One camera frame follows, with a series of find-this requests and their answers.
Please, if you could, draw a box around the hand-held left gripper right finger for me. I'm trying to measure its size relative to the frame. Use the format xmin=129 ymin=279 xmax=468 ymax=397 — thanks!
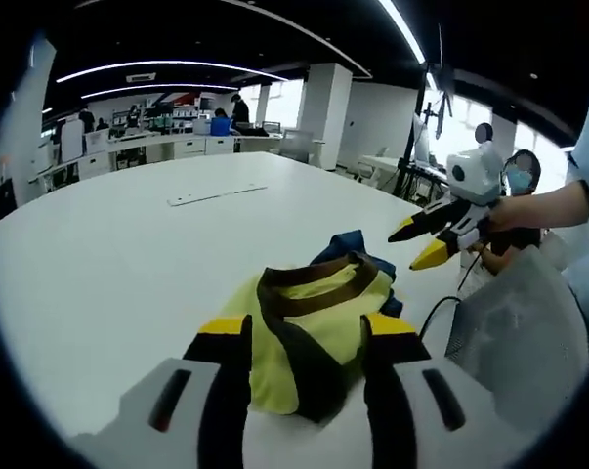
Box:
xmin=361 ymin=313 xmax=526 ymax=469

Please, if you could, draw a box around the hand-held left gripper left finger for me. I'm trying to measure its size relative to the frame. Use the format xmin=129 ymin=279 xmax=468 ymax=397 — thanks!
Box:
xmin=71 ymin=315 xmax=254 ymax=469

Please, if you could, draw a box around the yellow garment with brown collar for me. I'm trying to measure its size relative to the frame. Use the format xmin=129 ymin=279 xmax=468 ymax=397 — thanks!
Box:
xmin=219 ymin=229 xmax=405 ymax=424

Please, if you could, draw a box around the person's right hand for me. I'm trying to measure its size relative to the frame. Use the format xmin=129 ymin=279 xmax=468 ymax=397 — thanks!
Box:
xmin=485 ymin=196 xmax=524 ymax=236

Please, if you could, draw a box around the black tripod stand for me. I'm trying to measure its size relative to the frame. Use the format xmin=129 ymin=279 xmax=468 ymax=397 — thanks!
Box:
xmin=395 ymin=19 xmax=456 ymax=197

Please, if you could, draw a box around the grey mesh chair back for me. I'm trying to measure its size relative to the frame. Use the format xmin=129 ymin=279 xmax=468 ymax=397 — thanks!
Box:
xmin=442 ymin=243 xmax=589 ymax=431

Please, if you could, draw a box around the white square pillar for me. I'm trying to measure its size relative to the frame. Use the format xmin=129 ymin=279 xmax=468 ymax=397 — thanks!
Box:
xmin=297 ymin=62 xmax=355 ymax=171

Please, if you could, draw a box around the white flat table strip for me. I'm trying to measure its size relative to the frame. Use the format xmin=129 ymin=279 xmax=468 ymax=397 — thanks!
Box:
xmin=166 ymin=184 xmax=269 ymax=208

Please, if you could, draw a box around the white cabinet row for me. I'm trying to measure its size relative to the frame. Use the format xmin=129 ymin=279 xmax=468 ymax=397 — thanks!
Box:
xmin=76 ymin=130 xmax=283 ymax=178

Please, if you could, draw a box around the black chair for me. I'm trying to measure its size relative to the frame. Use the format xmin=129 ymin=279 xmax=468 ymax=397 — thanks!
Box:
xmin=0 ymin=177 xmax=18 ymax=224

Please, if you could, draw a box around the thin black cable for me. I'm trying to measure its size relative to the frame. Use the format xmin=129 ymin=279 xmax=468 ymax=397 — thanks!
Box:
xmin=456 ymin=243 xmax=486 ymax=295

